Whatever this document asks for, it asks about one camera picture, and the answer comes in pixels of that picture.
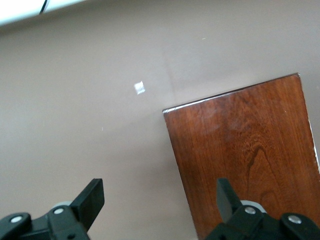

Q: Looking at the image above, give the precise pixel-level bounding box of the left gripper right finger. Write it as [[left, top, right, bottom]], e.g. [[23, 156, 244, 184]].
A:
[[205, 177, 320, 240]]

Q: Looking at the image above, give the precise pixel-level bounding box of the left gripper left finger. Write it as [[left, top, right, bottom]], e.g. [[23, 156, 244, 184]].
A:
[[0, 177, 105, 240]]

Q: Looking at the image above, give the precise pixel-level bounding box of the dark red wooden cabinet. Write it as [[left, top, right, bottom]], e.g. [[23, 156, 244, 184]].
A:
[[162, 72, 320, 240]]

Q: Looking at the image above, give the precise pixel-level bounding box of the small clear tape patch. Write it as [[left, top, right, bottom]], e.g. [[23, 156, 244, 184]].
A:
[[133, 80, 147, 96]]

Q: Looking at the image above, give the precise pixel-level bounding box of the thin black cable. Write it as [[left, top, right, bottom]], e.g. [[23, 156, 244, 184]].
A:
[[39, 0, 51, 14]]

